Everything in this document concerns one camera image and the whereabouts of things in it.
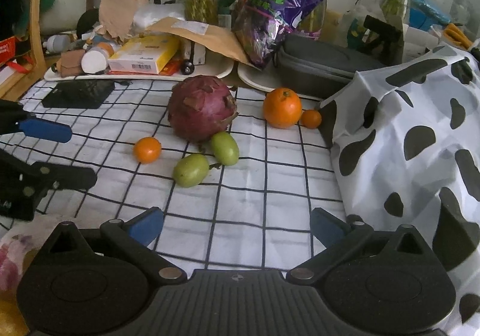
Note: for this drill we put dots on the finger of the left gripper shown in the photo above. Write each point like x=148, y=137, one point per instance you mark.
x=65, y=177
x=15, y=119

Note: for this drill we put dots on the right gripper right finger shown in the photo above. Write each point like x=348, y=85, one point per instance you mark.
x=343, y=241

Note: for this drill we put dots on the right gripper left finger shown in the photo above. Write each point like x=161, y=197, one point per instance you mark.
x=129, y=241

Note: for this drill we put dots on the green fruit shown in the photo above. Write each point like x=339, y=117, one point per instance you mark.
x=225, y=148
x=191, y=170

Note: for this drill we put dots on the small orange tangerine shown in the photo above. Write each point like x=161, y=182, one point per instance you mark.
x=147, y=150

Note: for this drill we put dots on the red dragon fruit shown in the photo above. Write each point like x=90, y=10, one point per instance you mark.
x=200, y=107

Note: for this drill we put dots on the wooden chair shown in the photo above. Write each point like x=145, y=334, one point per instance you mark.
x=22, y=58

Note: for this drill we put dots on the white floral plate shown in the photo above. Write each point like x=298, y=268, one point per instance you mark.
x=18, y=247

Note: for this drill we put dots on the black flat box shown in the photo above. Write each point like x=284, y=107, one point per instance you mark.
x=79, y=94

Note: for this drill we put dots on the white round jar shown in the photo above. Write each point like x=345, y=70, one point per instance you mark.
x=96, y=58

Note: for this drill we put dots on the black white checked tablecloth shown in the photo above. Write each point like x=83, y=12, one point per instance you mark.
x=252, y=215

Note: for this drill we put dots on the cow print cloth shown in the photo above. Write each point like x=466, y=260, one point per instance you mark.
x=404, y=145

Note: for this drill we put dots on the small orange by cloth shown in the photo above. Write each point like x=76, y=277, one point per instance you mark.
x=311, y=119

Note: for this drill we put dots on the large orange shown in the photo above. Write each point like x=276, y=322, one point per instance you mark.
x=282, y=108

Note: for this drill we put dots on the yellow white carton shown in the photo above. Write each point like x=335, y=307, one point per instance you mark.
x=146, y=54

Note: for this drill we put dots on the torn brown paper bag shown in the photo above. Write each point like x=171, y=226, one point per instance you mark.
x=117, y=16

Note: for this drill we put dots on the dark grey zip case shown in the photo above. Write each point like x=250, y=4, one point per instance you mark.
x=318, y=69

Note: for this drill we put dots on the white tray right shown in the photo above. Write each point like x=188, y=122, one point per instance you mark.
x=263, y=80

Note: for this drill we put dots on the white tray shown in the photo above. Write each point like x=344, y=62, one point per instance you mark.
x=216, y=65
x=263, y=80

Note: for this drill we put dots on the white tray left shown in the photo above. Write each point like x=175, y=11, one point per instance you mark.
x=216, y=65

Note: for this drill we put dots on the brown paper envelope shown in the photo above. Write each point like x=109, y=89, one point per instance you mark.
x=216, y=39

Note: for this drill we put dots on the purple snack bag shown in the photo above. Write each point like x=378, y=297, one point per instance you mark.
x=262, y=26

